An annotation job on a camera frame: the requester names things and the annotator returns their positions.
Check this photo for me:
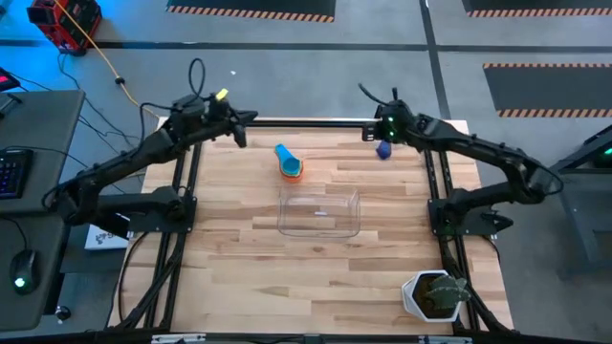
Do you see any black keyboard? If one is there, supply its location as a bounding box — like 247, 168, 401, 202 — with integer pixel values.
0, 147, 35, 201

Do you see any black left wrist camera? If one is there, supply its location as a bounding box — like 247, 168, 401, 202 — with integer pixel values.
170, 94, 207, 120

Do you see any grey desk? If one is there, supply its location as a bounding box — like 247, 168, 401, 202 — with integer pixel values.
0, 89, 86, 332

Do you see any dark grey side table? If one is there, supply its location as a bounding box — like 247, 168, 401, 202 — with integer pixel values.
549, 122, 612, 281

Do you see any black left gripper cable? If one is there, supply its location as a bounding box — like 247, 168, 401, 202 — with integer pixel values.
187, 57, 208, 101

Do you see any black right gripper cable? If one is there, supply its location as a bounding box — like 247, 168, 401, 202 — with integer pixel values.
358, 83, 398, 107

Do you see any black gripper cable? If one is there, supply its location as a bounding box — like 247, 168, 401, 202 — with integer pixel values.
358, 83, 398, 107
187, 57, 208, 101

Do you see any yellow floor cable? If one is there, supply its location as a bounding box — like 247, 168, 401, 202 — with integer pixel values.
53, 0, 162, 119

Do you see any clear plastic basket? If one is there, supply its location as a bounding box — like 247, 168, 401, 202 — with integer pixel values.
276, 185, 362, 239

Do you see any red and black equipment box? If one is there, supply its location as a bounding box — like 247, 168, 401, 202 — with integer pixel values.
26, 0, 103, 56

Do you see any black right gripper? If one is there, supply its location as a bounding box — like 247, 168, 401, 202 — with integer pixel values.
361, 118, 422, 144

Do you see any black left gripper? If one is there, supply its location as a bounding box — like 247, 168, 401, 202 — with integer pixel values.
206, 97, 259, 148

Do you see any white printed box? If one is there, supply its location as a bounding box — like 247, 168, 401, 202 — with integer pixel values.
84, 223, 131, 251

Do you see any black computer mouse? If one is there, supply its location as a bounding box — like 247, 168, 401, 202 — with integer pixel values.
9, 247, 40, 296

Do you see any white hexagonal plant pot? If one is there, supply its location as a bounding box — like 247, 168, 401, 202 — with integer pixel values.
400, 269, 469, 324

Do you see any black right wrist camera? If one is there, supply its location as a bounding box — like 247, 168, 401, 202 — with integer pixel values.
380, 98, 413, 123

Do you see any black hazard-striped floor mat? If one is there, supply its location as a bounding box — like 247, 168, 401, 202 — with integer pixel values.
461, 0, 612, 18
165, 0, 337, 24
482, 62, 612, 118

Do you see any light blue measuring cup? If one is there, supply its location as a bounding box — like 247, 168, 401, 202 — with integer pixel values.
273, 142, 304, 176

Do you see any black device with red light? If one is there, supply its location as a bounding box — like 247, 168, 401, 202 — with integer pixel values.
0, 66, 21, 93

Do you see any black aluminium table frame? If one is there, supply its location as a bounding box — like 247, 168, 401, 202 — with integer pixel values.
0, 118, 612, 344

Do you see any green cactus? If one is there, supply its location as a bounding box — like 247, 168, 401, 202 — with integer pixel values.
424, 275, 472, 312

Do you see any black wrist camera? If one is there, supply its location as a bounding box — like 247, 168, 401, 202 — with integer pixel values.
380, 98, 413, 123
170, 94, 207, 120

